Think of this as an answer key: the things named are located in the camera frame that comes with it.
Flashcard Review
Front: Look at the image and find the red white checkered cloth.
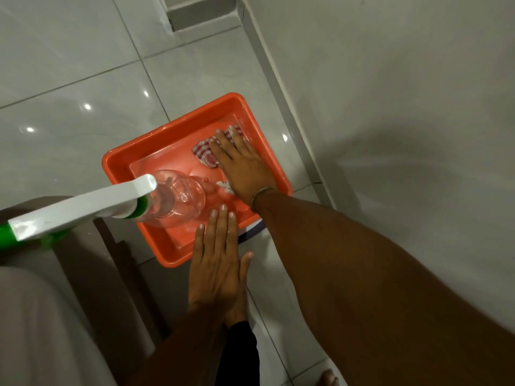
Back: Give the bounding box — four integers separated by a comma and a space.
191, 125, 246, 169

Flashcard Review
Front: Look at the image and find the orange plastic tray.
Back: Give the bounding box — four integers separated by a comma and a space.
102, 92, 293, 268

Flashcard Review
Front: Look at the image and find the person's left hand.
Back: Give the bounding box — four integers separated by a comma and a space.
188, 204, 254, 328

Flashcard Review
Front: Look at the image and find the thin metal bracelet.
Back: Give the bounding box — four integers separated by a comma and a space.
251, 187, 277, 210

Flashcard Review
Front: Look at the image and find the person's bare foot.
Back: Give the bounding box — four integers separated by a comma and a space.
317, 368, 341, 386

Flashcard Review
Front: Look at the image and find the white stool with blue rim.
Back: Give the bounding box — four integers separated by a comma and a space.
237, 219, 267, 245

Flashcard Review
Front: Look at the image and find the person's right hand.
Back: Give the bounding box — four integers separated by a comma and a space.
208, 125, 278, 207

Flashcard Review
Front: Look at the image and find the clear spray bottle white trigger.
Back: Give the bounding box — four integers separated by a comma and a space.
0, 169, 207, 252

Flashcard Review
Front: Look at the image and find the white fabric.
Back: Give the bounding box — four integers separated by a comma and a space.
0, 266, 118, 386

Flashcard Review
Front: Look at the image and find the person's black trouser leg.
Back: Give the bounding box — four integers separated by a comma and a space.
214, 321, 260, 386

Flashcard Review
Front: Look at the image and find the person's right forearm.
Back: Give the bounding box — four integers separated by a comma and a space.
253, 189, 515, 386

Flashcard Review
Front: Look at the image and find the brown chair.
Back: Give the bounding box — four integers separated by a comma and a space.
0, 196, 171, 360

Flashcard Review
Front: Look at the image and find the person's left forearm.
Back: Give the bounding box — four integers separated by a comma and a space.
129, 305, 242, 386

